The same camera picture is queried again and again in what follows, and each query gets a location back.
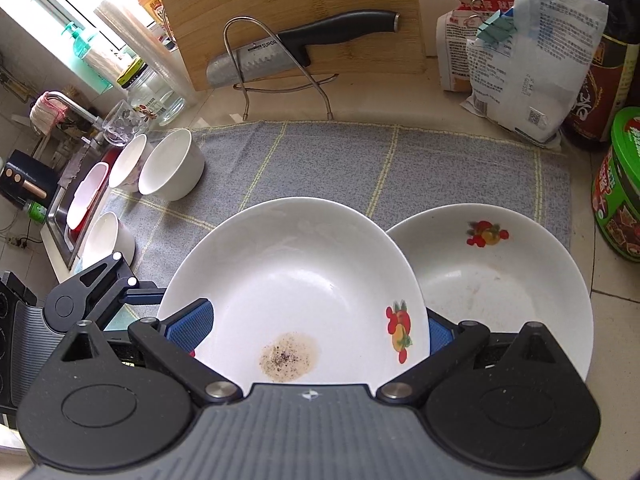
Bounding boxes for white oval dish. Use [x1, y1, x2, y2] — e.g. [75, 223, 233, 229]
[158, 197, 431, 390]
[387, 204, 594, 377]

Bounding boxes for white bowl pink flowers front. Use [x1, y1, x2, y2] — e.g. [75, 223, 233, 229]
[81, 211, 136, 270]

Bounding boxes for white bowl pink flowers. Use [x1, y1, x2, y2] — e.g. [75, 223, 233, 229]
[81, 211, 136, 270]
[108, 134, 153, 193]

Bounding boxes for plain white bowl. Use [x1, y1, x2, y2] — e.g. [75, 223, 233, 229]
[139, 128, 205, 202]

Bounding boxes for pink white basin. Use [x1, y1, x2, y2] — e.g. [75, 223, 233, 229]
[66, 162, 110, 233]

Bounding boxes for grey green checked cloth mat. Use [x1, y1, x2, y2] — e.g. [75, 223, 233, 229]
[104, 122, 572, 286]

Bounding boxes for chrome sink faucet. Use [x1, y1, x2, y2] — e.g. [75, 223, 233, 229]
[28, 91, 106, 148]

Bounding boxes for glass mug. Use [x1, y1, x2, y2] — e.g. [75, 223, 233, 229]
[102, 101, 149, 148]

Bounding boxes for green lid sauce jar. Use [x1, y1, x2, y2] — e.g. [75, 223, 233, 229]
[591, 107, 640, 262]

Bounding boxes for glass jar green lid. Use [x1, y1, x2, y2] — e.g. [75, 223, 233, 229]
[117, 58, 186, 126]

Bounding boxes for green dish soap bottle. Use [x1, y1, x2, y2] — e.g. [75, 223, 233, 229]
[63, 22, 118, 88]

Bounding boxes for white plastic bag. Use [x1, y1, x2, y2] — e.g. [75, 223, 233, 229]
[462, 0, 608, 148]

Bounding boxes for stack of clear plastic cups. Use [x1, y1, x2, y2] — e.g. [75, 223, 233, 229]
[94, 1, 198, 106]

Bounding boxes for dark soy sauce bottle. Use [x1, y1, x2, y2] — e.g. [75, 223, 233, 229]
[562, 0, 639, 152]

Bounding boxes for red white paper bag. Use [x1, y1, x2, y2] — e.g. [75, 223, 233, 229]
[436, 0, 514, 92]

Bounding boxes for bamboo cutting board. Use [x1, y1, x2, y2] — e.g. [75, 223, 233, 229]
[162, 0, 425, 91]

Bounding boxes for wire knife stand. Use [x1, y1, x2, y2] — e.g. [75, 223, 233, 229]
[207, 15, 337, 120]

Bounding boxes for cleaver with black handle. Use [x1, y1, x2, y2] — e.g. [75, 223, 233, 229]
[205, 10, 399, 88]

